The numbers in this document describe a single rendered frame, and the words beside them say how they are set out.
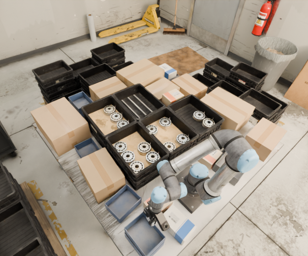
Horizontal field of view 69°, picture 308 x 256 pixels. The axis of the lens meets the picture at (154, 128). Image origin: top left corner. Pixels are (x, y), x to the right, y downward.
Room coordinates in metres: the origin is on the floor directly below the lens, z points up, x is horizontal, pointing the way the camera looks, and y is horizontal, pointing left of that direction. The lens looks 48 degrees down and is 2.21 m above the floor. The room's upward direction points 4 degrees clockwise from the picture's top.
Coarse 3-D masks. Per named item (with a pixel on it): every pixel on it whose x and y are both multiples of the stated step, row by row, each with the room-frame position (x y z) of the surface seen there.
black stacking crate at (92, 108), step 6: (96, 102) 1.41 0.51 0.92; (102, 102) 1.45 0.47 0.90; (108, 102) 1.49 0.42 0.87; (114, 102) 1.47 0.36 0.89; (84, 108) 1.34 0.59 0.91; (90, 108) 1.37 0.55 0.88; (96, 108) 1.41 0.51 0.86; (102, 108) 1.44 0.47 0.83; (120, 108) 1.39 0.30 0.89; (84, 114) 1.30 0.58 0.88; (126, 114) 1.33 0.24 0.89; (132, 120) 1.26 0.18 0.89; (102, 138) 1.09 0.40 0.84
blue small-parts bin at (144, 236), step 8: (144, 216) 0.53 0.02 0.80; (128, 224) 0.46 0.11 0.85; (136, 224) 0.48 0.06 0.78; (144, 224) 0.48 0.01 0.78; (128, 232) 0.43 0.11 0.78; (136, 232) 0.43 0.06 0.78; (144, 232) 0.44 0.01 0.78; (152, 232) 0.44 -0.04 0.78; (160, 232) 0.43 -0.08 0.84; (136, 240) 0.39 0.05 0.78; (144, 240) 0.39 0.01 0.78; (152, 240) 0.39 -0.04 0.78; (160, 240) 0.40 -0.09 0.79; (144, 248) 0.35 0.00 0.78; (152, 248) 0.35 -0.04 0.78
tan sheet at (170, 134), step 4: (152, 124) 1.29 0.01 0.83; (156, 124) 1.29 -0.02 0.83; (172, 124) 1.30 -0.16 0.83; (160, 128) 1.25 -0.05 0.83; (168, 128) 1.26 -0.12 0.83; (172, 128) 1.26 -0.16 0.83; (176, 128) 1.27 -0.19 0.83; (160, 132) 1.21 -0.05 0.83; (164, 132) 1.21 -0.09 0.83; (168, 132) 1.22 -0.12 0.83; (172, 132) 1.22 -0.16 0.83; (176, 132) 1.22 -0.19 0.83; (180, 132) 1.23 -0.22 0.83; (156, 136) 1.16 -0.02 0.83; (160, 136) 1.17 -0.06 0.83; (164, 136) 1.17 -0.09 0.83; (168, 136) 1.17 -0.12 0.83; (172, 136) 1.17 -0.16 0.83; (176, 136) 1.18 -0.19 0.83; (160, 140) 1.12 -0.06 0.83; (164, 140) 1.13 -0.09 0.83; (168, 140) 1.13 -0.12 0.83; (172, 140) 1.13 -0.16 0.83; (176, 144) 1.09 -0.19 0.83
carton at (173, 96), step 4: (168, 92) 1.61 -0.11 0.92; (172, 92) 1.62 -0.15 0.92; (176, 92) 1.62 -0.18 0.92; (180, 92) 1.62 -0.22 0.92; (164, 96) 1.56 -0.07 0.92; (168, 96) 1.56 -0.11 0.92; (172, 96) 1.57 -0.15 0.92; (176, 96) 1.57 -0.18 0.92; (180, 96) 1.57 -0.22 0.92; (164, 100) 1.55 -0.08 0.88; (168, 100) 1.51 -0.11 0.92; (172, 100) 1.51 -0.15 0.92; (176, 100) 1.53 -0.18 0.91; (168, 104) 1.51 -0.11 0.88
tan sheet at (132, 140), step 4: (136, 132) 1.19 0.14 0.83; (128, 136) 1.14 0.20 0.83; (132, 136) 1.14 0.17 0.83; (136, 136) 1.15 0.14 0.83; (140, 136) 1.15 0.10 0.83; (120, 140) 1.09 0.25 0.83; (124, 140) 1.10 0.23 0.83; (128, 140) 1.10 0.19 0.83; (132, 140) 1.10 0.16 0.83; (136, 140) 1.11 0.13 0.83; (140, 140) 1.11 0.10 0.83; (144, 140) 1.11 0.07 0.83; (112, 144) 1.05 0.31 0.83; (128, 144) 1.06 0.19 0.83; (132, 144) 1.06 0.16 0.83; (136, 144) 1.06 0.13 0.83; (128, 148) 1.02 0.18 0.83; (132, 148) 1.02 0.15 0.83; (136, 148) 1.03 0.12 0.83; (136, 152) 0.99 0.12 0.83; (136, 156) 0.95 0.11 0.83; (140, 156) 0.95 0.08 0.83; (144, 156) 0.96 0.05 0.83; (136, 160) 0.92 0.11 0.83; (140, 160) 0.92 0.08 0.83; (144, 160) 0.92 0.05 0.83; (144, 164) 0.89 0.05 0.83; (148, 164) 0.89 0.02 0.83
